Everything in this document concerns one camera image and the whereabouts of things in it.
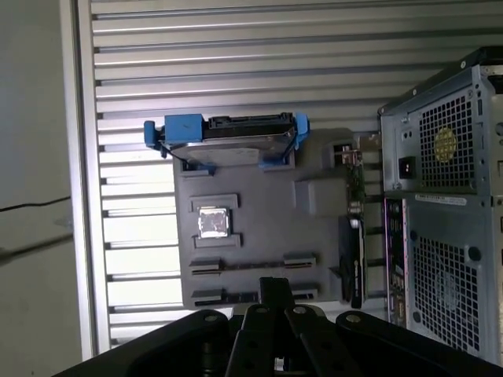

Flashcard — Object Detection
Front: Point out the grey parts rack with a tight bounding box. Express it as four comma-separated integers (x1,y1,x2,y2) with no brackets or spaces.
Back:
172,127,357,311

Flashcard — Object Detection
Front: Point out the thin black floor cable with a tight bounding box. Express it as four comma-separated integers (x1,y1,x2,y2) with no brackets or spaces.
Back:
0,197,74,213

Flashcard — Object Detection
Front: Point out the green graphics card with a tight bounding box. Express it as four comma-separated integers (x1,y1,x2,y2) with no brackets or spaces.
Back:
336,133,370,309

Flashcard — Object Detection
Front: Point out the silver CPU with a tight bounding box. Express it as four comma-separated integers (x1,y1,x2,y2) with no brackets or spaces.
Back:
197,205,232,240

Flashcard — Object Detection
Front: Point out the grey power supply unit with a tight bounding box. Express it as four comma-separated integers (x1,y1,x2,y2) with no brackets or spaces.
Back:
392,88,490,193

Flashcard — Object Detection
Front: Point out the black open PC case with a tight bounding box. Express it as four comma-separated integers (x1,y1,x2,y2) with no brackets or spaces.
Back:
376,46,503,364

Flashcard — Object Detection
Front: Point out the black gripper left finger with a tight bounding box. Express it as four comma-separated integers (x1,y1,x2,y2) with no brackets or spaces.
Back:
53,277,276,377

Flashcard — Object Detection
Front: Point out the hard disk in blue carrier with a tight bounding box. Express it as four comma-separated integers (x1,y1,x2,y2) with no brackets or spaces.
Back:
143,112,314,174

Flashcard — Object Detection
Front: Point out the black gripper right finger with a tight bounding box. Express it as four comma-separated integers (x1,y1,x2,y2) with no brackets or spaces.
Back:
275,277,503,377

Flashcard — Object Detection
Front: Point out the dark RAM stick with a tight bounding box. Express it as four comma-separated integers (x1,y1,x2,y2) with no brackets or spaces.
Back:
191,262,316,276

